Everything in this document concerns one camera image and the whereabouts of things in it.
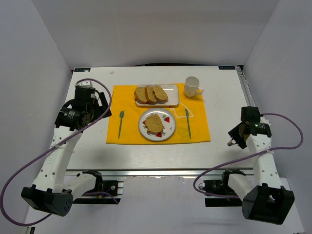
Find bread slice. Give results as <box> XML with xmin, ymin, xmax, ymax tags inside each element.
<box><xmin>134</xmin><ymin>87</ymin><xmax>148</xmax><ymax>104</ymax></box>
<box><xmin>143</xmin><ymin>114</ymin><xmax>164</xmax><ymax>134</ymax></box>
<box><xmin>145</xmin><ymin>85</ymin><xmax>157</xmax><ymax>104</ymax></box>
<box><xmin>153</xmin><ymin>85</ymin><xmax>168</xmax><ymax>102</ymax></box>

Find metal tongs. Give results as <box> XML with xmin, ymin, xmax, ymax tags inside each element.
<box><xmin>227</xmin><ymin>139</ymin><xmax>236</xmax><ymax>146</ymax></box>

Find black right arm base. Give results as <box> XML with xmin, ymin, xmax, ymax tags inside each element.
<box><xmin>198</xmin><ymin>179</ymin><xmax>253</xmax><ymax>207</ymax></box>

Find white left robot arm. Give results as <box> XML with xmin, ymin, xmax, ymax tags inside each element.
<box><xmin>21</xmin><ymin>85</ymin><xmax>106</xmax><ymax>216</ymax></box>

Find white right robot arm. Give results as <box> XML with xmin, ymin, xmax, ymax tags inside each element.
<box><xmin>222</xmin><ymin>106</ymin><xmax>294</xmax><ymax>225</ymax></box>

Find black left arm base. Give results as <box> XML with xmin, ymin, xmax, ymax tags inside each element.
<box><xmin>74</xmin><ymin>180</ymin><xmax>123</xmax><ymax>205</ymax></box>

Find white rectangular bread tray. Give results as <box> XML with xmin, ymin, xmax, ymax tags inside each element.
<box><xmin>135</xmin><ymin>84</ymin><xmax>179</xmax><ymax>107</ymax></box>

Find teal plastic fork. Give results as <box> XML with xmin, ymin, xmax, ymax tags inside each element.
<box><xmin>118</xmin><ymin>111</ymin><xmax>124</xmax><ymax>139</ymax></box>

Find left blue table label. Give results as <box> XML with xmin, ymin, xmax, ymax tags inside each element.
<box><xmin>74</xmin><ymin>68</ymin><xmax>91</xmax><ymax>73</ymax></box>

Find blue table label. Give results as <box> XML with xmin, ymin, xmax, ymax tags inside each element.
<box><xmin>218</xmin><ymin>66</ymin><xmax>236</xmax><ymax>70</ymax></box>
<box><xmin>74</xmin><ymin>68</ymin><xmax>91</xmax><ymax>73</ymax></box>

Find yellow cloth placemat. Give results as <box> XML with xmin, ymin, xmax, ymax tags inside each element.
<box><xmin>106</xmin><ymin>83</ymin><xmax>211</xmax><ymax>145</ymax></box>

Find teal plastic knife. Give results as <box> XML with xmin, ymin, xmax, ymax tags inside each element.
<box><xmin>185</xmin><ymin>108</ymin><xmax>192</xmax><ymax>139</ymax></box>

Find white ceramic mug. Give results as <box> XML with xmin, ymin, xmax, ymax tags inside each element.
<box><xmin>184</xmin><ymin>76</ymin><xmax>204</xmax><ymax>98</ymax></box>

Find right blue table label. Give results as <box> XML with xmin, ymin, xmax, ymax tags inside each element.
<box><xmin>218</xmin><ymin>66</ymin><xmax>236</xmax><ymax>70</ymax></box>

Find watermelon pattern round plate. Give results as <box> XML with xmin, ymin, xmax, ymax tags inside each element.
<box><xmin>138</xmin><ymin>108</ymin><xmax>176</xmax><ymax>142</ymax></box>

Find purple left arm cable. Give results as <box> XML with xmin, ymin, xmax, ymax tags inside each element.
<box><xmin>0</xmin><ymin>78</ymin><xmax>113</xmax><ymax>225</ymax></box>

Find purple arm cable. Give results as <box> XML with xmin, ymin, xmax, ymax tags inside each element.
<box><xmin>193</xmin><ymin>113</ymin><xmax>304</xmax><ymax>198</ymax></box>
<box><xmin>0</xmin><ymin>78</ymin><xmax>113</xmax><ymax>225</ymax></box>

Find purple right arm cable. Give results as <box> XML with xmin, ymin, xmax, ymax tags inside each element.
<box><xmin>193</xmin><ymin>113</ymin><xmax>304</xmax><ymax>198</ymax></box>

